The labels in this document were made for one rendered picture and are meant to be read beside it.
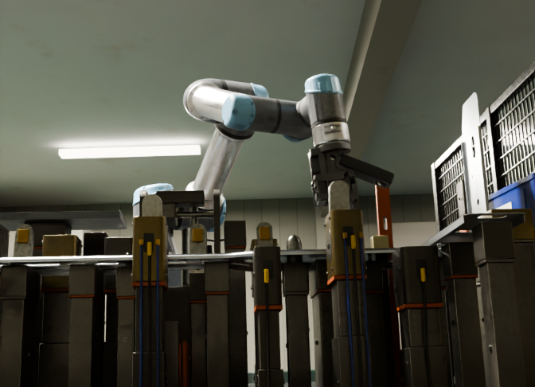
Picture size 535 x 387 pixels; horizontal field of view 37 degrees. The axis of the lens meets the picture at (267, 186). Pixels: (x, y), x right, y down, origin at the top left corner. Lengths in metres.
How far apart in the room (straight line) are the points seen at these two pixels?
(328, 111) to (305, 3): 2.95
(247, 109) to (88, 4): 3.00
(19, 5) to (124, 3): 0.58
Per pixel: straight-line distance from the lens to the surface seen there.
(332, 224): 1.40
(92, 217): 1.93
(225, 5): 4.55
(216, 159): 2.19
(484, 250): 1.29
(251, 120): 1.66
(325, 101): 1.63
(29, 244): 1.80
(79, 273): 1.58
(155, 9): 4.61
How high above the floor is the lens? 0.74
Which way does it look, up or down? 14 degrees up
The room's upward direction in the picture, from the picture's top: 2 degrees counter-clockwise
